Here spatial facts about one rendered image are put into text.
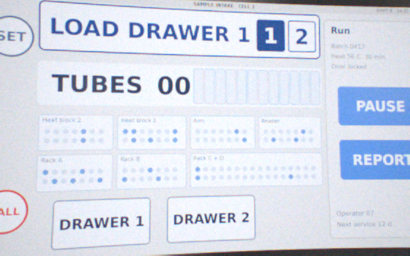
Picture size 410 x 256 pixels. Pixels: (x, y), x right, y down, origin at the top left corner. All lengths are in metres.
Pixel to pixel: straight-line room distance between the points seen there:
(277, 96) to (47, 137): 0.24
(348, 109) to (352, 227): 0.13
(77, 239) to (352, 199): 0.29
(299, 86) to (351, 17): 0.10
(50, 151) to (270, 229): 0.24
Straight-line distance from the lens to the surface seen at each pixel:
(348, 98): 0.41
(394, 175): 0.44
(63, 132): 0.36
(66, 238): 0.37
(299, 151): 0.38
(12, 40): 0.39
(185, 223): 0.36
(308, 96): 0.39
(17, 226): 0.38
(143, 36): 0.37
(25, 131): 0.38
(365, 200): 0.42
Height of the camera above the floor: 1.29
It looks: 36 degrees down
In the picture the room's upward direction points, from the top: 6 degrees clockwise
